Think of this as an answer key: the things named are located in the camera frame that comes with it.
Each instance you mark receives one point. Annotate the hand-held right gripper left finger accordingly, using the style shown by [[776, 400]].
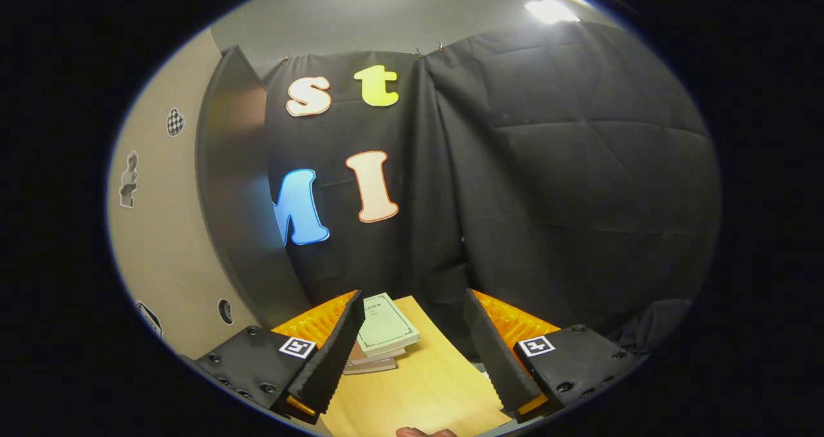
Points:
[[335, 366]]

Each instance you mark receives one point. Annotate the brown book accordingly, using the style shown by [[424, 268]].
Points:
[[380, 353], [370, 367]]

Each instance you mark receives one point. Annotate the black backdrop cloth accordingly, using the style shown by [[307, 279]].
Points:
[[579, 167]]

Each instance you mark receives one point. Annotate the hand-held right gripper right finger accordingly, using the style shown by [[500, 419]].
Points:
[[492, 360]]

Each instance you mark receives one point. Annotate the ceiling light panel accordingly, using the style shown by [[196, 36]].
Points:
[[550, 10]]

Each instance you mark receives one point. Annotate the grey cabinet door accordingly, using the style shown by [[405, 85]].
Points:
[[161, 244]]

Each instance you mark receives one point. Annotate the pale green book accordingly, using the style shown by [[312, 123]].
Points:
[[386, 324]]

